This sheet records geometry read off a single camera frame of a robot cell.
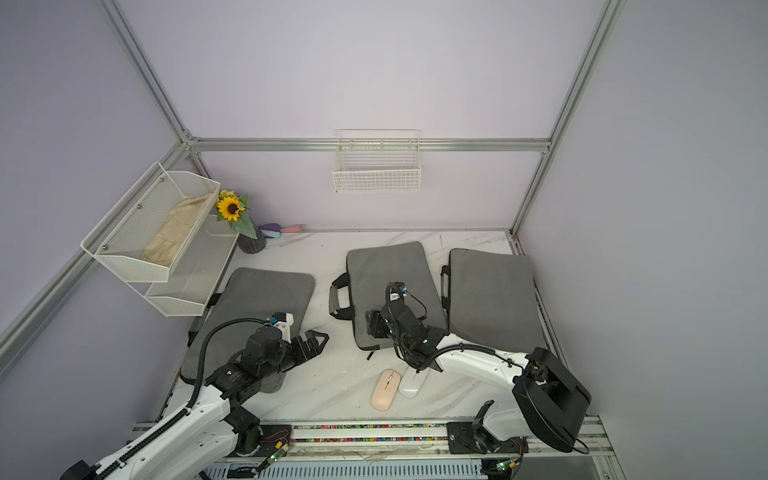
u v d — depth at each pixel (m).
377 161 0.95
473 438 0.65
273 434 0.74
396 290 0.69
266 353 0.62
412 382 0.82
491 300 0.95
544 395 0.42
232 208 0.96
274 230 1.19
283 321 0.76
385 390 0.80
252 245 1.11
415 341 0.63
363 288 1.01
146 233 0.78
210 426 0.53
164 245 0.76
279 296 0.99
